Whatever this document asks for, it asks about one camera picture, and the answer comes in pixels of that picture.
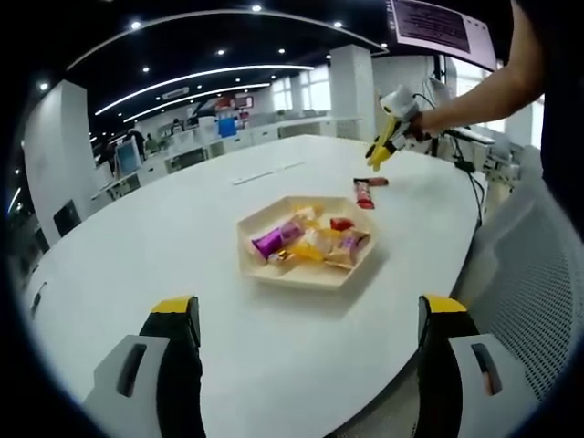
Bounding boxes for white kiosk screen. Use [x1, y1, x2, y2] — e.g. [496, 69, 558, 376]
[113, 139, 141, 177]

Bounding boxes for pale yellow food packet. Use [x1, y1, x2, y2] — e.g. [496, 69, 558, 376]
[290, 204, 324, 225]

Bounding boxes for person's right hand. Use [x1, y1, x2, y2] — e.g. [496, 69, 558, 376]
[409, 110, 441, 142]

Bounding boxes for red white label food bar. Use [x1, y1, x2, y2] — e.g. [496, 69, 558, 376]
[353, 178, 377, 211]

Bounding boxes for orange yellow food packet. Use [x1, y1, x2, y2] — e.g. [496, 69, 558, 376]
[287, 240, 330, 262]

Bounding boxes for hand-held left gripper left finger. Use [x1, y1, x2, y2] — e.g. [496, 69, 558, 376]
[81, 295, 205, 438]

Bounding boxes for person's dark clothing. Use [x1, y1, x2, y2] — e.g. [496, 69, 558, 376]
[540, 0, 584, 183]

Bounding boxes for cream hexagonal container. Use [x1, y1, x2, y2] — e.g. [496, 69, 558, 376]
[235, 194, 380, 289]

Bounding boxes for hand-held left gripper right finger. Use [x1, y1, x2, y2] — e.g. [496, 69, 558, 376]
[417, 294, 548, 438]

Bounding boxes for black cable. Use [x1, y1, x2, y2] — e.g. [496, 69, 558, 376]
[449, 134, 485, 227]

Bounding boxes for grey mesh office chair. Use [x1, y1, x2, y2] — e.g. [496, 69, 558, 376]
[332, 145, 579, 438]

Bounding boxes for large monitor screen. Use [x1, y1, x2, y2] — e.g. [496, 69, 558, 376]
[390, 0, 496, 72]

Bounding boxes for tan purple print food packet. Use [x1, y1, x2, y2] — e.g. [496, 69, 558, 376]
[328, 229, 371, 270]

